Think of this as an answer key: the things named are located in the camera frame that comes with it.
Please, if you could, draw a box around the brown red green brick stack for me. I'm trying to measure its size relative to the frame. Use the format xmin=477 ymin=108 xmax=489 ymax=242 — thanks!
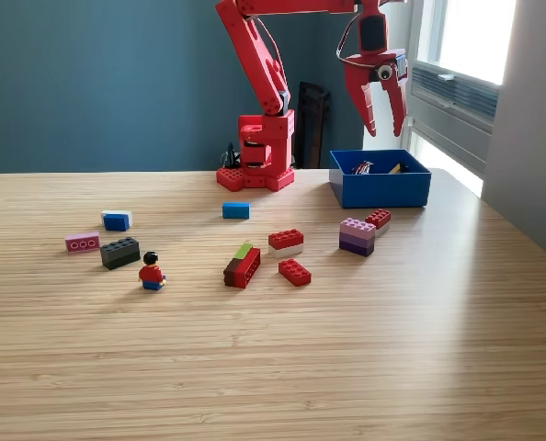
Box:
xmin=222 ymin=243 xmax=262 ymax=290

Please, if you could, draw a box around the pink and purple brick stack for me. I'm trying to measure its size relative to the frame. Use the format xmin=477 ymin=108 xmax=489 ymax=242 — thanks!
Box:
xmin=338 ymin=217 xmax=377 ymax=257

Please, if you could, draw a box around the plain blue brick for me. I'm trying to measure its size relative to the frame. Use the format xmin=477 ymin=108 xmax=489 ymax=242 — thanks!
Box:
xmin=222 ymin=201 xmax=251 ymax=221

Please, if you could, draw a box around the small red and white brick stack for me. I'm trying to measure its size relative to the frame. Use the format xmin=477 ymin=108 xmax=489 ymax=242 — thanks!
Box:
xmin=364 ymin=209 xmax=392 ymax=238

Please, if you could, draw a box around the grey ventilation unit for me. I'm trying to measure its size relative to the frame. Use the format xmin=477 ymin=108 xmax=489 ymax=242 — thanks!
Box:
xmin=402 ymin=62 xmax=500 ymax=178

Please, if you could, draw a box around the black brick stack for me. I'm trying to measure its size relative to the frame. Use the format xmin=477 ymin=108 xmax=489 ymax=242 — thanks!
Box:
xmin=99 ymin=236 xmax=142 ymax=271

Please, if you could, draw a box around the large red and white brick stack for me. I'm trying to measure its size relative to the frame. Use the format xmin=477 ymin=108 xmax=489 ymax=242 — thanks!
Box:
xmin=267 ymin=228 xmax=305 ymax=258

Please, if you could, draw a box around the black table clamp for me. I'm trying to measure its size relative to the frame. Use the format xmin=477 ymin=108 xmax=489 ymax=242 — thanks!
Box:
xmin=221 ymin=141 xmax=243 ymax=170

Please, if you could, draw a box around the black chair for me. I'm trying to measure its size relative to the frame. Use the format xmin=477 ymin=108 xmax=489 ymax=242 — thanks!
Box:
xmin=293 ymin=81 xmax=333 ymax=170

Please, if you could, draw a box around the blue plastic bin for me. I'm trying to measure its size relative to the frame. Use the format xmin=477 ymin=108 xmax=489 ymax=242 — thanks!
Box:
xmin=328 ymin=149 xmax=433 ymax=209

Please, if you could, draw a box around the window with white frame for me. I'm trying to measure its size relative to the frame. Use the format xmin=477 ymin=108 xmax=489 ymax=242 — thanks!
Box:
xmin=410 ymin=0 xmax=518 ymax=87

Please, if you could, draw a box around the toy figure red shirt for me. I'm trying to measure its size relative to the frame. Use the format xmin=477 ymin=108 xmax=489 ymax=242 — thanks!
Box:
xmin=138 ymin=251 xmax=167 ymax=292

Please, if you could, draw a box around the flat red brick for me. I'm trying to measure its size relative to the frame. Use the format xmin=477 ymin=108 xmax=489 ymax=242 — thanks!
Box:
xmin=278 ymin=258 xmax=313 ymax=288

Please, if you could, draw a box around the blue and white brick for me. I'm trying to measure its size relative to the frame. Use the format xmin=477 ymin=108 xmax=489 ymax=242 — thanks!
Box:
xmin=100 ymin=209 xmax=133 ymax=232

